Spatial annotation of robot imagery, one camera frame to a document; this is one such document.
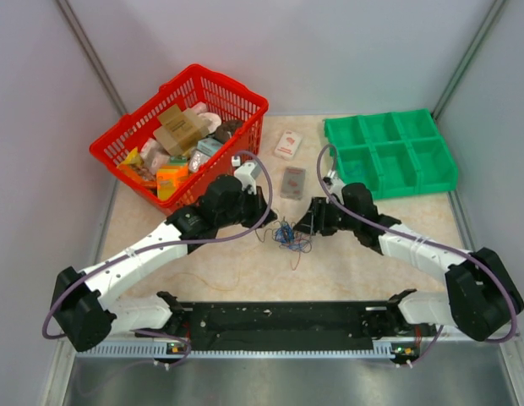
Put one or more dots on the pink wrapped pack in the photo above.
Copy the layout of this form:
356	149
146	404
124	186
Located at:
153	155

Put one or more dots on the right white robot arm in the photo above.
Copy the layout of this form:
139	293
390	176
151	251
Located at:
480	296

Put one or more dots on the clear plastic card case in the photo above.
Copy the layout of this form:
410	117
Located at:
292	184

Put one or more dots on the orange snack box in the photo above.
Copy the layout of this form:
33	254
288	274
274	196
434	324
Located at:
169	179

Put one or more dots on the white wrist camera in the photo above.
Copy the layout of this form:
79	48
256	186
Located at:
245	169
334	183

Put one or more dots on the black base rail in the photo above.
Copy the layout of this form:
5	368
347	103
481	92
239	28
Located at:
289	326

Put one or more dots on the dark brown round item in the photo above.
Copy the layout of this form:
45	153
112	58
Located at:
227	130

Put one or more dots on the brown cardboard box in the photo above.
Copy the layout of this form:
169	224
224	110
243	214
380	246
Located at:
180	130

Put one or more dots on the yellow snack packet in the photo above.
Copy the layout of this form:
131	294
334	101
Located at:
133	168

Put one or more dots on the teal small box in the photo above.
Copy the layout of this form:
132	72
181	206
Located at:
209	146

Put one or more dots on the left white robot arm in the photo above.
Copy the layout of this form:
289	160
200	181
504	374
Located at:
86	304

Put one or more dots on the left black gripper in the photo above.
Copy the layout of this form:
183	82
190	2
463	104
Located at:
259	207

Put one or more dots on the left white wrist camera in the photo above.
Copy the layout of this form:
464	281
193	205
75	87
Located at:
245	169

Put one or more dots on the green compartment tray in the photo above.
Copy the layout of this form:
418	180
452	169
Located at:
394	154

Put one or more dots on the white red card box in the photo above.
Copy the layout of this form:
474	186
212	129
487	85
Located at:
288	145

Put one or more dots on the white slotted cable duct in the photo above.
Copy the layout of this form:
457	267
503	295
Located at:
136	349

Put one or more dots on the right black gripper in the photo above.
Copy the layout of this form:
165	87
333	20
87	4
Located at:
315	219

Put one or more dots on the red plastic basket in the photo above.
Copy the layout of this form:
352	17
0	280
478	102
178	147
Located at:
223	95

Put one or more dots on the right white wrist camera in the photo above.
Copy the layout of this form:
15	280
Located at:
334	183

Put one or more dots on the white pink pouch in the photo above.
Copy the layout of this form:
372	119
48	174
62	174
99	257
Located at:
213	120

